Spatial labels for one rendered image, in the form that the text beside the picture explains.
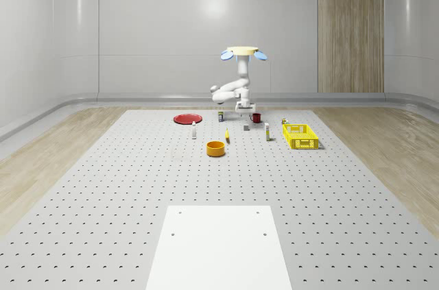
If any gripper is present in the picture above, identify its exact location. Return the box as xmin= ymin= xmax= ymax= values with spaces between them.
xmin=235 ymin=100 xmax=257 ymax=117

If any yellow basket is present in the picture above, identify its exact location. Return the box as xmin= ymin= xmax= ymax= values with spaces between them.
xmin=281 ymin=123 xmax=320 ymax=150

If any yellow bowl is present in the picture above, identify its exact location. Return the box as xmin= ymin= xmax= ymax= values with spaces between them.
xmin=205 ymin=141 xmax=226 ymax=158

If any drone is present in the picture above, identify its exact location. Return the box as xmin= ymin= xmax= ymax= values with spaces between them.
xmin=220 ymin=45 xmax=268 ymax=62

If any red plate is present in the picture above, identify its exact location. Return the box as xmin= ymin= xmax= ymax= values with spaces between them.
xmin=173 ymin=113 xmax=204 ymax=126

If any white board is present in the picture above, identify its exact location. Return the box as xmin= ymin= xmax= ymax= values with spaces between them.
xmin=145 ymin=204 xmax=294 ymax=290

